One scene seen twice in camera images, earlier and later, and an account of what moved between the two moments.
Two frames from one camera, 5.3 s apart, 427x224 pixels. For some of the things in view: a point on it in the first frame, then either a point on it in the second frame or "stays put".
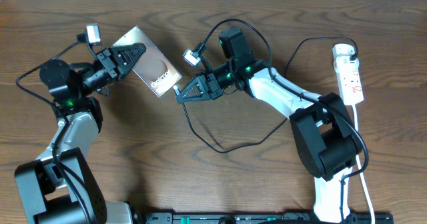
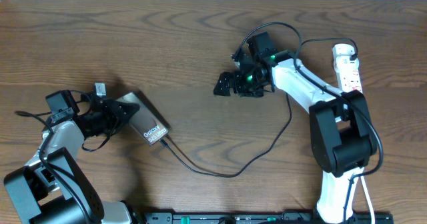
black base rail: (259, 218) stays put
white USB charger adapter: (346, 49) stays put
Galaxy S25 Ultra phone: (151, 67) → (147, 121)
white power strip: (350, 81) stays put
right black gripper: (208, 88) → (224, 77)
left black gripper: (110, 63) → (109, 111)
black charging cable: (272, 131) → (287, 120)
